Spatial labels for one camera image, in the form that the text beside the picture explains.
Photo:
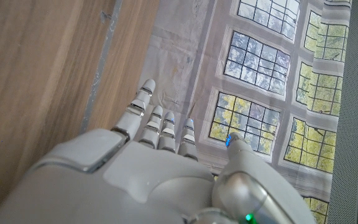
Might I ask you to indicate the printed window backdrop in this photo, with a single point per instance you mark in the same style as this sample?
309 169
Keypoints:
182 46

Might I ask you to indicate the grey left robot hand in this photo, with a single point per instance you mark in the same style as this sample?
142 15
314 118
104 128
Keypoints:
120 186

